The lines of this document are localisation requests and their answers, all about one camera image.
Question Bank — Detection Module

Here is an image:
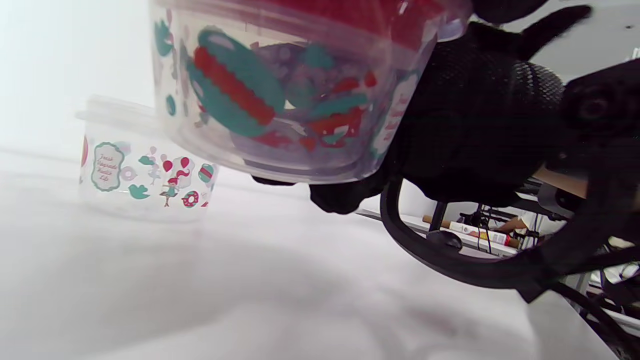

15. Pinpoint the person's right hand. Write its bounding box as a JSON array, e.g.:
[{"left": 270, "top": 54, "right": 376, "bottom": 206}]
[{"left": 252, "top": 5, "right": 593, "bottom": 216}]

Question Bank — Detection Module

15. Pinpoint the person's left hand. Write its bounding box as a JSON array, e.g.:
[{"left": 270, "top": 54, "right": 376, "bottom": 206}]
[{"left": 470, "top": 0, "right": 551, "bottom": 25}]

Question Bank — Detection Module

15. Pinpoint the medium clear food storage container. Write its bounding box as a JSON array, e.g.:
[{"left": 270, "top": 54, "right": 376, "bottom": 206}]
[{"left": 149, "top": 0, "right": 473, "bottom": 185}]

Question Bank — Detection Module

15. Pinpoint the large clear food storage container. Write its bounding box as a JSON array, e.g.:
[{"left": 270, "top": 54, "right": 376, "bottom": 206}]
[{"left": 75, "top": 95, "right": 221, "bottom": 221}]

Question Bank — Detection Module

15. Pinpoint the black metal stand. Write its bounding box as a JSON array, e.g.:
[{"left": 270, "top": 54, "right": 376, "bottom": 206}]
[{"left": 427, "top": 200, "right": 463, "bottom": 251}]

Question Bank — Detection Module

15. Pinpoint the white tube with red label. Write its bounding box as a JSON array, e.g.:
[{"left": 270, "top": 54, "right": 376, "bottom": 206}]
[{"left": 422, "top": 215, "right": 521, "bottom": 248}]

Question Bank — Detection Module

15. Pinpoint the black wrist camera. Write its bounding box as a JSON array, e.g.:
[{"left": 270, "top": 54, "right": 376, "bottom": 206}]
[{"left": 560, "top": 57, "right": 640, "bottom": 151}]

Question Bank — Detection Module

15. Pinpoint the black strap loop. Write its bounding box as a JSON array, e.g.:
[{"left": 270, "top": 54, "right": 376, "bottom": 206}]
[{"left": 379, "top": 177, "right": 640, "bottom": 303}]

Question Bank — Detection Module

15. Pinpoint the black cable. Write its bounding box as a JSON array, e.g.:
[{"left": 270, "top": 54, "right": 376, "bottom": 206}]
[{"left": 550, "top": 282, "right": 640, "bottom": 351}]

